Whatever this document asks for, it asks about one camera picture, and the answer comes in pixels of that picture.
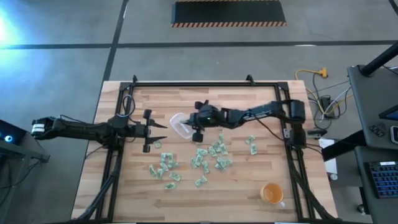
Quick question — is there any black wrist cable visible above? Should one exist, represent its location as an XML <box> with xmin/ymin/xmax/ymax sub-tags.
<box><xmin>245</xmin><ymin>109</ymin><xmax>285</xmax><ymax>141</ymax></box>
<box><xmin>122</xmin><ymin>94</ymin><xmax>137</xmax><ymax>118</ymax></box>

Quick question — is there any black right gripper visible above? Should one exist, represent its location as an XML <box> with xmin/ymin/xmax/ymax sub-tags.
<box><xmin>182</xmin><ymin>100</ymin><xmax>224</xmax><ymax>143</ymax></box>

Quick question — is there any black desk foot bar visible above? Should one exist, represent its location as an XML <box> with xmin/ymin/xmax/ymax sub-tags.
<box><xmin>321</xmin><ymin>129</ymin><xmax>368</xmax><ymax>162</ymax></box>

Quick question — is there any black side stand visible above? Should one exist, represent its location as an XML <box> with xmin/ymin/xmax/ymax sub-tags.
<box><xmin>0</xmin><ymin>136</ymin><xmax>51</xmax><ymax>190</ymax></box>

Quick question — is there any dark keyboard desk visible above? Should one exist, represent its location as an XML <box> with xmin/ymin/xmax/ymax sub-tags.
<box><xmin>354</xmin><ymin>145</ymin><xmax>398</xmax><ymax>224</ymax></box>

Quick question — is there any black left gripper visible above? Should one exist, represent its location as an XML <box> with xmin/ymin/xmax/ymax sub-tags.
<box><xmin>134</xmin><ymin>108</ymin><xmax>169</xmax><ymax>154</ymax></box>

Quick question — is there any black flat bracket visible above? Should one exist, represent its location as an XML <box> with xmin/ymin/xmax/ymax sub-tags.
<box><xmin>307</xmin><ymin>128</ymin><xmax>328</xmax><ymax>138</ymax></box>

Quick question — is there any clear plastic container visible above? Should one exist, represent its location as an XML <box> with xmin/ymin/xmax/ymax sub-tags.
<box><xmin>169</xmin><ymin>112</ymin><xmax>194</xmax><ymax>140</ymax></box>

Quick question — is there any black device with blue light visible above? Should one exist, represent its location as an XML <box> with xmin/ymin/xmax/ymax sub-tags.
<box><xmin>0</xmin><ymin>119</ymin><xmax>27</xmax><ymax>146</ymax></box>

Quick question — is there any black aluminium table frame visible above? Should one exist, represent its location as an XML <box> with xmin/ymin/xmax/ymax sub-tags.
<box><xmin>72</xmin><ymin>81</ymin><xmax>338</xmax><ymax>223</ymax></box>

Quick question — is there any small black controller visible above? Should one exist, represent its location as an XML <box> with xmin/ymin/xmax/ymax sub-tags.
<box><xmin>369</xmin><ymin>124</ymin><xmax>387</xmax><ymax>138</ymax></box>

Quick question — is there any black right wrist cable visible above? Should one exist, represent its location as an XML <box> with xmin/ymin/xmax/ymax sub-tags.
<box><xmin>245</xmin><ymin>109</ymin><xmax>285</xmax><ymax>141</ymax></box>

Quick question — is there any yellow extension cord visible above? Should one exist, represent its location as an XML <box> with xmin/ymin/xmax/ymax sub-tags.
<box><xmin>294</xmin><ymin>67</ymin><xmax>354</xmax><ymax>116</ymax></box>

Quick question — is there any black power adapter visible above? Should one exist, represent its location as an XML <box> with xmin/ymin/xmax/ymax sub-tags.
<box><xmin>320</xmin><ymin>95</ymin><xmax>333</xmax><ymax>118</ymax></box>

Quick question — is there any white paper sheet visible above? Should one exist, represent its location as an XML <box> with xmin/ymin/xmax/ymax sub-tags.
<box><xmin>318</xmin><ymin>138</ymin><xmax>338</xmax><ymax>176</ymax></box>

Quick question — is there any white floor cable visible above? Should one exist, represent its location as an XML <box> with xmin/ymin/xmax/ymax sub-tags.
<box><xmin>322</xmin><ymin>86</ymin><xmax>353</xmax><ymax>118</ymax></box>

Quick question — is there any black hazard-striped floor mat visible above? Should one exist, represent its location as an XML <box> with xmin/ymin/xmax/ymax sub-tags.
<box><xmin>170</xmin><ymin>0</ymin><xmax>288</xmax><ymax>29</ymax></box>

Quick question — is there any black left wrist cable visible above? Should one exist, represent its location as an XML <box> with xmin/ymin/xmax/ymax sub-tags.
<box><xmin>122</xmin><ymin>94</ymin><xmax>137</xmax><ymax>118</ymax></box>

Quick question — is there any black monitor pole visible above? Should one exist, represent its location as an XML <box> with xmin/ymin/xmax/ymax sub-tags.
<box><xmin>359</xmin><ymin>41</ymin><xmax>398</xmax><ymax>78</ymax></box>

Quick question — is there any grey desk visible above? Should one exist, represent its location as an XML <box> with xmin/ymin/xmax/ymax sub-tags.
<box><xmin>346</xmin><ymin>64</ymin><xmax>398</xmax><ymax>151</ymax></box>

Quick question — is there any backlit black keyboard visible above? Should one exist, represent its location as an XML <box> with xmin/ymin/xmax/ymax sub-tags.
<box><xmin>363</xmin><ymin>161</ymin><xmax>398</xmax><ymax>200</ymax></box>

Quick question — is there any dark tablet screen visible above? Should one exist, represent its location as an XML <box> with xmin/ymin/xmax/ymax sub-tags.
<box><xmin>378</xmin><ymin>105</ymin><xmax>398</xmax><ymax>122</ymax></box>

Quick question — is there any orange mug with tea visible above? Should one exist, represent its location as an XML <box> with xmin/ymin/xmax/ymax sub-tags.
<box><xmin>259</xmin><ymin>182</ymin><xmax>286</xmax><ymax>208</ymax></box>

